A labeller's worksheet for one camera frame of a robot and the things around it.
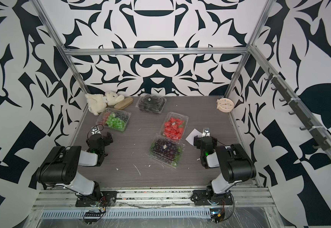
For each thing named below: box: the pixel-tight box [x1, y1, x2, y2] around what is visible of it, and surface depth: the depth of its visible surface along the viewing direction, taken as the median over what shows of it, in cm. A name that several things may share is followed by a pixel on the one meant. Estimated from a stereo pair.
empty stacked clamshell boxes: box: [135, 93, 167, 114], surface depth 110 cm
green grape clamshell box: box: [96, 107, 132, 132], surface depth 100 cm
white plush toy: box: [84, 90, 125, 116], surface depth 109 cm
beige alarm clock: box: [216, 97, 235, 113], surface depth 114 cm
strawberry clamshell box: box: [159, 111, 190, 145], surface depth 96 cm
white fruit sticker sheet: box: [184, 128, 203, 147], surface depth 99 cm
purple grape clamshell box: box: [148, 135, 185, 169], surface depth 87 cm
